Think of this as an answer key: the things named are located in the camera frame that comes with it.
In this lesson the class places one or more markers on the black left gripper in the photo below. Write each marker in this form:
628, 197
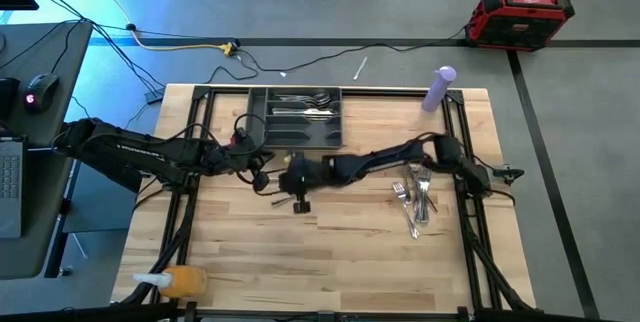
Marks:
235, 157

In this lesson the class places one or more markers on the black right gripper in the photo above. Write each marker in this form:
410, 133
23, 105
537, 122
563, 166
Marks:
317, 172

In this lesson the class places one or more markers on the dark grey cutlery tray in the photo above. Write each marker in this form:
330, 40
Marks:
300, 134

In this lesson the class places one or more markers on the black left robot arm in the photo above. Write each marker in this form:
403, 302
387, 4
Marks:
130, 149

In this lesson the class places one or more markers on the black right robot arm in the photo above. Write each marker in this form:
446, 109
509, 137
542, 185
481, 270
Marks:
380, 159

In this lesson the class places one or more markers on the white plastic stick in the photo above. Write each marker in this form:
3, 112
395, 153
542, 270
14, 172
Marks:
359, 68

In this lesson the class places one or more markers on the black power adapter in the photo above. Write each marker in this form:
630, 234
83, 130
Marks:
152, 96

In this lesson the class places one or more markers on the orange spray bottle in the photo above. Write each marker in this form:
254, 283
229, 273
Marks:
187, 282

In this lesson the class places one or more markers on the purple plastic bottle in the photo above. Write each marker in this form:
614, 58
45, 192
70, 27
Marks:
435, 93

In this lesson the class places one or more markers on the dark grey desk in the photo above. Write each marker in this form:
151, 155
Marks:
45, 62
45, 212

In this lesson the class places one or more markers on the black computer mouse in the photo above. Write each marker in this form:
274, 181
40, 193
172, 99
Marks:
41, 91

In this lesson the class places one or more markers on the grey laptop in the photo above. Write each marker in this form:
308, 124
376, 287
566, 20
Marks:
10, 187

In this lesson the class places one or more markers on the red and black jobsite radio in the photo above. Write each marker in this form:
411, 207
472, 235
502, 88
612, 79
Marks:
515, 22

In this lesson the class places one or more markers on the black desktop device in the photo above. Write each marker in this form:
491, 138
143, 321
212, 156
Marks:
6, 99

